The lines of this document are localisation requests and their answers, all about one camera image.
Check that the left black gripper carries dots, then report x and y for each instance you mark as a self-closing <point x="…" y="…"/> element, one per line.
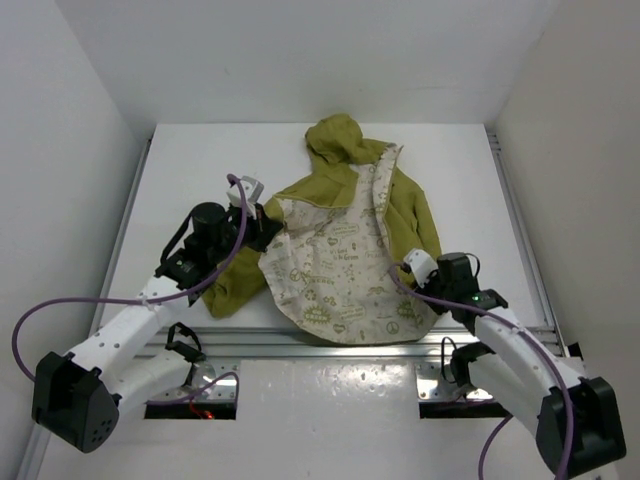
<point x="263" y="226"/>

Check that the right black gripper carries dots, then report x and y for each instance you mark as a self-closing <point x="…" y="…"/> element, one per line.
<point x="425" y="291"/>

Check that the olive green hooded jacket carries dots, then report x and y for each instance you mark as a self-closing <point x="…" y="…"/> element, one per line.
<point x="344" y="225"/>

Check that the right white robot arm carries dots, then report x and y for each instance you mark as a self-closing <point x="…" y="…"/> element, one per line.
<point x="574" y="419"/>

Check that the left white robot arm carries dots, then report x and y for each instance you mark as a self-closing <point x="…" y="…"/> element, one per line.
<point x="80" y="395"/>

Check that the white front cover panel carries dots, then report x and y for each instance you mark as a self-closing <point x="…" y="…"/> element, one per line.
<point x="309" y="420"/>

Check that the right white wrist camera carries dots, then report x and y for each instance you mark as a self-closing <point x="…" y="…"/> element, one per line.
<point x="420" y="265"/>

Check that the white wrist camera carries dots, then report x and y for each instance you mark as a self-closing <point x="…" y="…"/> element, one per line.
<point x="420" y="265"/>
<point x="244" y="190"/>

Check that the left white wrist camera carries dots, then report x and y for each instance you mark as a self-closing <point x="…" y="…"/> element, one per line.
<point x="244" y="190"/>

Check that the aluminium frame rail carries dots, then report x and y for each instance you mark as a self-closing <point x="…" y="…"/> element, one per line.
<point x="298" y="343"/>

